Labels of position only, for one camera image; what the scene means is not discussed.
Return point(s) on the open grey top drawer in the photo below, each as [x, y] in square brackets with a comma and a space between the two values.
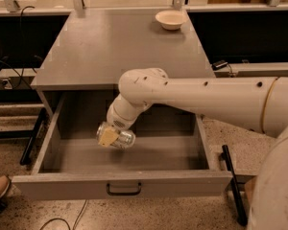
[169, 157]

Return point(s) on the silver green 7up can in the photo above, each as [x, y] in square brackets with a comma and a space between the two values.
[125, 140]

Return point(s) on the grey cabinet with flat top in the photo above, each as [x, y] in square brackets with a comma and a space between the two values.
[94, 51]

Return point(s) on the brown cardboard box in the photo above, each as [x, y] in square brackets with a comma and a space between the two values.
[249, 187]

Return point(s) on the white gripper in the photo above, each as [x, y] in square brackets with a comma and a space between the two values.
[117, 121]

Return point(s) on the black drawer handle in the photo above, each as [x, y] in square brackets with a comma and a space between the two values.
[124, 190]

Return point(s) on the white paper bowl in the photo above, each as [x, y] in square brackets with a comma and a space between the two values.
[171, 20]

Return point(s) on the small black power adapter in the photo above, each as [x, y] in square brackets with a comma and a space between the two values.
[219, 65]

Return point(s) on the black leg on left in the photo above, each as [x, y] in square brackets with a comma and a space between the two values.
[25, 158]

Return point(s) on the black bar right of drawer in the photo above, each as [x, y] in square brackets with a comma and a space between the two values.
[242, 216]

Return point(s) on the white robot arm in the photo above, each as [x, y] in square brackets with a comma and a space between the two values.
[258, 104]

